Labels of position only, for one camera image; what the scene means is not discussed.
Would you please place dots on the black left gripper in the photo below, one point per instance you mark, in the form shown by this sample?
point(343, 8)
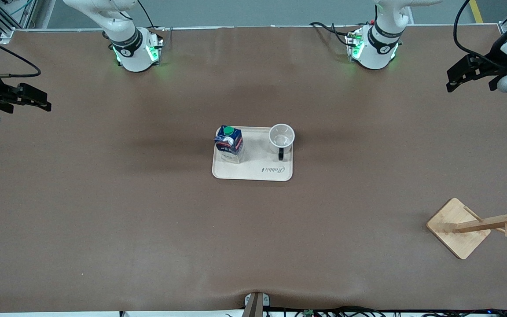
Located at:
point(495, 63)

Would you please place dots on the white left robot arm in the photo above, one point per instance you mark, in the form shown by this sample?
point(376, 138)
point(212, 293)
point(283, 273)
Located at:
point(379, 44)

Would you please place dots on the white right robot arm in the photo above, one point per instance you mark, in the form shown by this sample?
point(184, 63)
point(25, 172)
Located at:
point(126, 48)

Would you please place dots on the wooden cup rack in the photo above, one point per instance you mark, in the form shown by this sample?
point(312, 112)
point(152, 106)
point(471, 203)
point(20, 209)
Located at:
point(456, 229)

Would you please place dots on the blue milk carton green cap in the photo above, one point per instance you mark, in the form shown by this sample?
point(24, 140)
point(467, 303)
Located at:
point(229, 141)

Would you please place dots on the brown table cover mat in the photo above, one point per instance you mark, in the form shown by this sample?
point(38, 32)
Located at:
point(148, 220)

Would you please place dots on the cream plastic tray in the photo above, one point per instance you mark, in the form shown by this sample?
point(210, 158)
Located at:
point(262, 156)

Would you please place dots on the front camera mount post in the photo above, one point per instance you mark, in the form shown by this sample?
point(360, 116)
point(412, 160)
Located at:
point(256, 304)

